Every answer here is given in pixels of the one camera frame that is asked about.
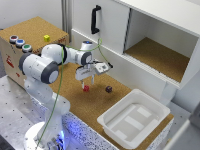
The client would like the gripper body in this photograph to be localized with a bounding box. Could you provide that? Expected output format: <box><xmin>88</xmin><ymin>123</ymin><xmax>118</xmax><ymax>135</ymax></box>
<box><xmin>74</xmin><ymin>61</ymin><xmax>111</xmax><ymax>81</ymax></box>

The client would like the pink block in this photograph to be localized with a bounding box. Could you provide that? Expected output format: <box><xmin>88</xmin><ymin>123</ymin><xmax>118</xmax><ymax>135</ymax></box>
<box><xmin>83</xmin><ymin>85</ymin><xmax>91</xmax><ymax>93</ymax></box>

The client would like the purple block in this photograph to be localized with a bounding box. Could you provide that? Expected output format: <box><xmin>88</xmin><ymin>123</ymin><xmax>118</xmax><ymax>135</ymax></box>
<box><xmin>105</xmin><ymin>85</ymin><xmax>113</xmax><ymax>94</ymax></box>

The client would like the yellow block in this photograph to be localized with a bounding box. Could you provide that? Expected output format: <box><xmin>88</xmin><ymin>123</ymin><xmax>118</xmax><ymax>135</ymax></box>
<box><xmin>43</xmin><ymin>34</ymin><xmax>51</xmax><ymax>43</ymax></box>

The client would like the white sliding door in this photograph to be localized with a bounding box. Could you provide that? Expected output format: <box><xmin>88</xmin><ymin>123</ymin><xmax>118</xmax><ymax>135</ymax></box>
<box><xmin>71</xmin><ymin>0</ymin><xmax>131</xmax><ymax>56</ymax></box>

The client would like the white plastic box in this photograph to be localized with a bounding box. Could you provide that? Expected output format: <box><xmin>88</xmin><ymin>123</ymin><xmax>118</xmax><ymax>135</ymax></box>
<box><xmin>96</xmin><ymin>88</ymin><xmax>172</xmax><ymax>150</ymax></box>

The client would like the green button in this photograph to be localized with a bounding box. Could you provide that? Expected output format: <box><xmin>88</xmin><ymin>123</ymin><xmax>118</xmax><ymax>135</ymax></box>
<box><xmin>21</xmin><ymin>43</ymin><xmax>33</xmax><ymax>54</ymax></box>

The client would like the wooden drawer box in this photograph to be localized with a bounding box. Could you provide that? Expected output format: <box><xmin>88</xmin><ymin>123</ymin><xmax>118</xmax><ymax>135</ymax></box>
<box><xmin>0</xmin><ymin>16</ymin><xmax>70</xmax><ymax>89</ymax></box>

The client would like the white cabinet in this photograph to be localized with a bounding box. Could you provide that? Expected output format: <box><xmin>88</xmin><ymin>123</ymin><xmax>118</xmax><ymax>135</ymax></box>
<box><xmin>68</xmin><ymin>0</ymin><xmax>200</xmax><ymax>107</ymax></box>

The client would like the blue button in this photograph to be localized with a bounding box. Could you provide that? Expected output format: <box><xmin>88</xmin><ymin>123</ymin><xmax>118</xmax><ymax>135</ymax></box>
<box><xmin>15</xmin><ymin>38</ymin><xmax>26</xmax><ymax>48</ymax></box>

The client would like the red button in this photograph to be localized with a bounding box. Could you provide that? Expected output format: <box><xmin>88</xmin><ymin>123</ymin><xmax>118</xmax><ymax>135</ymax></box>
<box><xmin>9</xmin><ymin>34</ymin><xmax>19</xmax><ymax>44</ymax></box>

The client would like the green cable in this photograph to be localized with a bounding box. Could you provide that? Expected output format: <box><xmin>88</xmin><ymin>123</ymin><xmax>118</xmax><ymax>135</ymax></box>
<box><xmin>34</xmin><ymin>37</ymin><xmax>114</xmax><ymax>150</ymax></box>

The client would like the black door handle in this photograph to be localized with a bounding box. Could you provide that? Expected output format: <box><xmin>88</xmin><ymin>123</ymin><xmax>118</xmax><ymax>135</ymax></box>
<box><xmin>90</xmin><ymin>4</ymin><xmax>102</xmax><ymax>35</ymax></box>

